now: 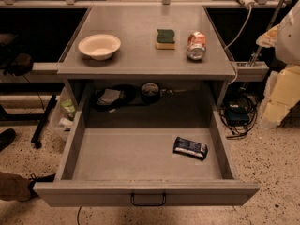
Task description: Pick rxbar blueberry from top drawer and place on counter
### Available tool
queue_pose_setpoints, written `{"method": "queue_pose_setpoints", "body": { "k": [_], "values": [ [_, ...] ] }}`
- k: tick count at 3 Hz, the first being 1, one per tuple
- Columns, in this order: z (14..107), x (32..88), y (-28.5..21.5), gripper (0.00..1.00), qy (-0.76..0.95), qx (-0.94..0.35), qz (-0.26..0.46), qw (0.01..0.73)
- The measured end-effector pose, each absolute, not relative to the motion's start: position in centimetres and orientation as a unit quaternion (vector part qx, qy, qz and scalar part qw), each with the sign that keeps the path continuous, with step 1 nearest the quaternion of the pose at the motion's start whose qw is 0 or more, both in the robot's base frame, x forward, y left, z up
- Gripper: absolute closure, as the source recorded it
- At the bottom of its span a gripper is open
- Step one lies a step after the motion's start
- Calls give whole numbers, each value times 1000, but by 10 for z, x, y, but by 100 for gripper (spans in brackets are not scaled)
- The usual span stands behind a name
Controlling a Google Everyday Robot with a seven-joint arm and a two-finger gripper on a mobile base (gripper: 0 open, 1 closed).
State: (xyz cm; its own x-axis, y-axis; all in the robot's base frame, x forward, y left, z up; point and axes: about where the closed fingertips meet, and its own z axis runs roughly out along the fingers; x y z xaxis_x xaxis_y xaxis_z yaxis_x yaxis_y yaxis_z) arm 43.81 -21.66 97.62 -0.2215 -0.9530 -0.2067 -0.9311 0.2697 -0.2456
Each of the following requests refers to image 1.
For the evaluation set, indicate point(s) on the tan trouser leg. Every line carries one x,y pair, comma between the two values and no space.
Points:
14,187

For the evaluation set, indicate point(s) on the dark brown round object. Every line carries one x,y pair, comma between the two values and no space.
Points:
21,65

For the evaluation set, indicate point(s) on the black shoe at left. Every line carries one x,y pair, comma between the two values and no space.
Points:
6,138

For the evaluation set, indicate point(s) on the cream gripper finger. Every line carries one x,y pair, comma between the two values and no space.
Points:
269,38
281,94

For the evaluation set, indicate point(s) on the open grey top drawer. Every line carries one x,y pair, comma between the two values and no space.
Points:
110,155

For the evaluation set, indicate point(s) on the blue rxbar blueberry wrapper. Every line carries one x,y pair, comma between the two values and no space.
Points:
190,148

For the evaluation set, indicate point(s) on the black drawer handle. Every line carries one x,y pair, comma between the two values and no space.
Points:
148,199

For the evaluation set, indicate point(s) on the black bag with grey cloth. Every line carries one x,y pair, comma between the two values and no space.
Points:
113,98

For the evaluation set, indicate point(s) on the black tape roll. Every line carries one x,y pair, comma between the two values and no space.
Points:
150,93

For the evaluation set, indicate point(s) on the black stand leg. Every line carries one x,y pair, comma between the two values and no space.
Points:
42,121

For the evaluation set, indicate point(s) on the grey metal counter cabinet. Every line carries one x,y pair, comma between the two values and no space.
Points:
137,24

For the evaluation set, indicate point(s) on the white paper bowl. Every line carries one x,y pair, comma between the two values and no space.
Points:
100,47

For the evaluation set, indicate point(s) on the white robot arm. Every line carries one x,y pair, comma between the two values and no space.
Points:
287,48

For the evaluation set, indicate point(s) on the orange soda can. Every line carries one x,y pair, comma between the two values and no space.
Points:
196,46

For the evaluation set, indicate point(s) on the green yellow sponge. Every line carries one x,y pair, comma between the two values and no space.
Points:
165,39

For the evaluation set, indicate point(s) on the clear plastic bin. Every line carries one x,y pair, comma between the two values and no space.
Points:
63,115

